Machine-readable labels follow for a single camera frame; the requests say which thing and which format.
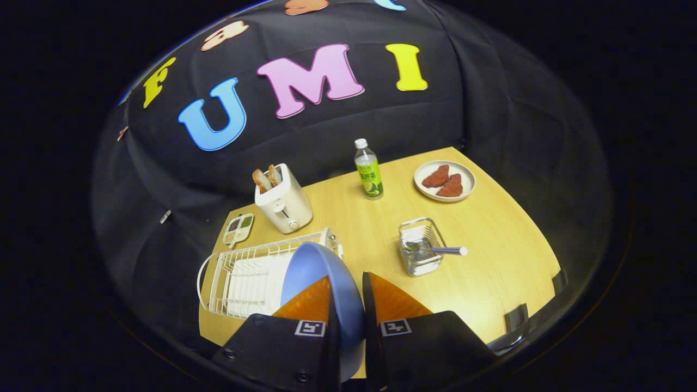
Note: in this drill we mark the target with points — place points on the white toaster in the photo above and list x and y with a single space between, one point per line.
286 204

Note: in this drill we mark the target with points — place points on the black backdrop cloth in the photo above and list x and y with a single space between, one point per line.
517 136

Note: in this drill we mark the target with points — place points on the white tag on cloth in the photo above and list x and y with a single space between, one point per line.
165 216

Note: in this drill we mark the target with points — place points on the white plate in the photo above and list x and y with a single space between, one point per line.
468 174

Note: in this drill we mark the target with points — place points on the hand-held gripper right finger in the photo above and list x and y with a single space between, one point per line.
371 348

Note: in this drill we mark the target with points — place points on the brown meat piece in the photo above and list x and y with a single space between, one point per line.
435 177
451 187

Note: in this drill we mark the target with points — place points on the green label drink bottle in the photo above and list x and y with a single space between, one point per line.
370 174

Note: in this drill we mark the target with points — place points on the toasted bread slice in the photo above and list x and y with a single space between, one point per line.
261 181
274 175

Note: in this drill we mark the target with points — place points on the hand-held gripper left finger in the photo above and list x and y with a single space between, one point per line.
334 348

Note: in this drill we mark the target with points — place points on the pink clip on cloth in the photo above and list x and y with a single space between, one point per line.
122 133

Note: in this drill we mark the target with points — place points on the blue plate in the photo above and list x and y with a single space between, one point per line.
313 267

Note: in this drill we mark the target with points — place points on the small divided seasoning tray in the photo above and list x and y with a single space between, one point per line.
238 230

